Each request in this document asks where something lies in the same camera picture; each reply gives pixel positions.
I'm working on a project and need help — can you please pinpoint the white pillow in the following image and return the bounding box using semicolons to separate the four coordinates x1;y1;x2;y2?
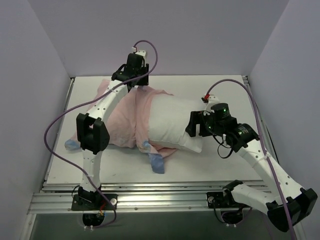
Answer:
148;94;204;153

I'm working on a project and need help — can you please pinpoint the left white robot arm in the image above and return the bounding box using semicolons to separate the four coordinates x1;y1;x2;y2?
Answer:
76;50;149;210

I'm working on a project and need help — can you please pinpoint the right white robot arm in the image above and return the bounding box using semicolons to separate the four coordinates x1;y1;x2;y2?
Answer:
185;103;318;232

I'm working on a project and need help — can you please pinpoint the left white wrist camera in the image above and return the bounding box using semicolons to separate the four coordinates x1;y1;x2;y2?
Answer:
131;46;148;59

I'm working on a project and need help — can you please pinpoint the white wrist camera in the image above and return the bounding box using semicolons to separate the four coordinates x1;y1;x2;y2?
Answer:
201;94;220;112
131;46;148;59

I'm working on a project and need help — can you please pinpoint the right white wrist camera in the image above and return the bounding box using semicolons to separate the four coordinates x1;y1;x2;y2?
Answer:
201;94;220;112

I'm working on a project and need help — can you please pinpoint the right aluminium side rail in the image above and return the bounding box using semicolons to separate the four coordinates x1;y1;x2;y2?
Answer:
241;75;288;188

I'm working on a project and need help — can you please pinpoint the aluminium front rail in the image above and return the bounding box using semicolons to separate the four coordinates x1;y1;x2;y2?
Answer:
27;181;300;215

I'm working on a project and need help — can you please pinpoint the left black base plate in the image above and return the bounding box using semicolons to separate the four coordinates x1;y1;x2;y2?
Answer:
71;194;118;211

